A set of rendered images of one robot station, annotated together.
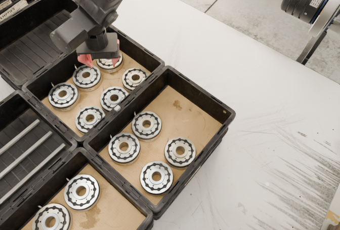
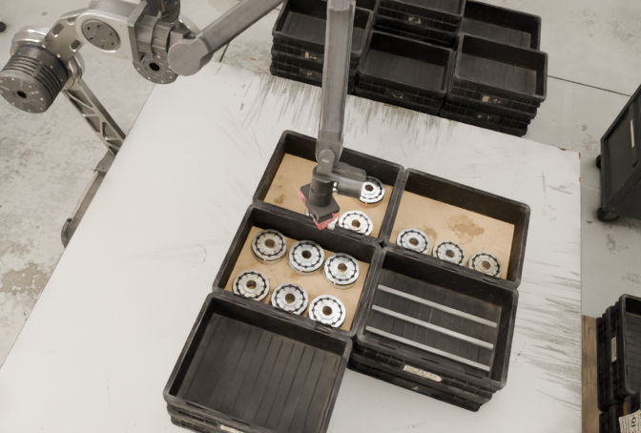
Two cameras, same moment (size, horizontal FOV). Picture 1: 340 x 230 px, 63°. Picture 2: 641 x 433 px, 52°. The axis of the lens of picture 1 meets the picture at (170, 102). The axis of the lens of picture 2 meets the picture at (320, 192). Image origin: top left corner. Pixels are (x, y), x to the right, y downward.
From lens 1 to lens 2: 158 cm
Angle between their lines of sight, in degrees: 55
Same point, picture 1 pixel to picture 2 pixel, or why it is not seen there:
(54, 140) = (378, 300)
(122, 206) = (403, 212)
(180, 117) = (294, 192)
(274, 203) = not seen: hidden behind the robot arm
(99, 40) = not seen: hidden behind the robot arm
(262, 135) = (258, 138)
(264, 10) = not seen: outside the picture
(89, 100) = (316, 289)
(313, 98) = (190, 98)
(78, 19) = (343, 167)
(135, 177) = (374, 212)
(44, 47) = (260, 389)
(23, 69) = (308, 395)
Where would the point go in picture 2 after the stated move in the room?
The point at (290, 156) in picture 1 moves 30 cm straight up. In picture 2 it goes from (272, 113) to (277, 53)
